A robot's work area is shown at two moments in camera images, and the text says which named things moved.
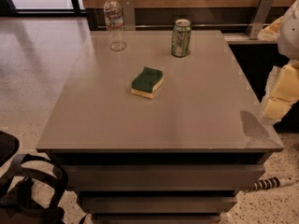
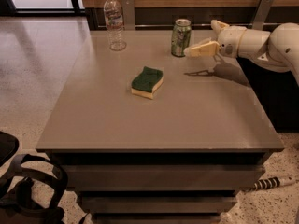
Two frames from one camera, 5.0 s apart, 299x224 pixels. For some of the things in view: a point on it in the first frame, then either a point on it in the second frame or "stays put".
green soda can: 181,37 stays put
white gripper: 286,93 to 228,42
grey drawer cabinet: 182,157 stays put
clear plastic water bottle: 115,23 stays put
